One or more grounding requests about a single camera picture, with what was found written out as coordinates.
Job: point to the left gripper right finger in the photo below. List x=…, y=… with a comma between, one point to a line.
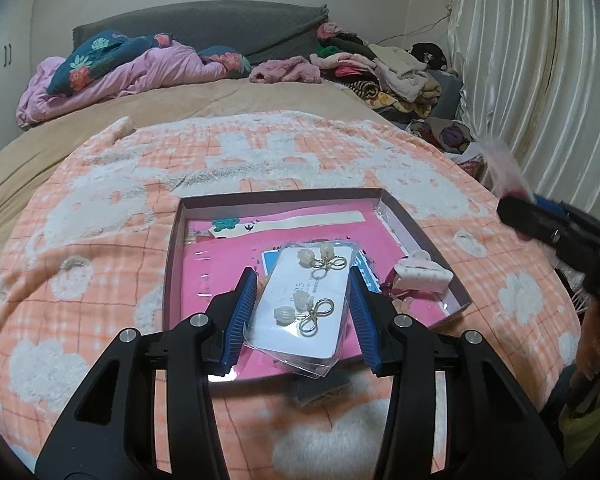
x=455, y=411

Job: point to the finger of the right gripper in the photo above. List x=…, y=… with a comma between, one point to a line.
x=555, y=209
x=527, y=219

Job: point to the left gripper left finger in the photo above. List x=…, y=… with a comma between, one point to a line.
x=144, y=409

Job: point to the pink fluffy hair accessory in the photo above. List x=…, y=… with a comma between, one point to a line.
x=505, y=174

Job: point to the earring card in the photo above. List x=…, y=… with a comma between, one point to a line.
x=300, y=317

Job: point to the person's right hand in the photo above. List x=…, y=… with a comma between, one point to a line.
x=588, y=353

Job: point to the bag of clothes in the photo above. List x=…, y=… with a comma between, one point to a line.
x=446, y=135

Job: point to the white hair claw clip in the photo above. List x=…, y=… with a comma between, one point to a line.
x=419, y=272

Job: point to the white striped curtain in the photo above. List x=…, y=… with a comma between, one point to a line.
x=531, y=75

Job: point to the orange white plaid blanket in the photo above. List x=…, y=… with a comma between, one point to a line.
x=86, y=257

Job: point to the pile of folded clothes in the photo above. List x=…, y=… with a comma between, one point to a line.
x=399, y=84

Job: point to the pink-lined shallow cardboard box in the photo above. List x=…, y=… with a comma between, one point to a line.
x=215, y=238

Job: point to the pink fuzzy garment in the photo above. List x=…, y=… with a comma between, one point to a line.
x=295, y=69

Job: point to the beige bed sheet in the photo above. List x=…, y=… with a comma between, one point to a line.
x=27, y=162

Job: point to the grey headboard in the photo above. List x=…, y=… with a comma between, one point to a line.
x=259, y=30

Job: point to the pink floral duvet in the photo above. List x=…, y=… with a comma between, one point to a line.
x=110, y=64

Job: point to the white wardrobe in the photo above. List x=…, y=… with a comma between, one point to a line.
x=15, y=36

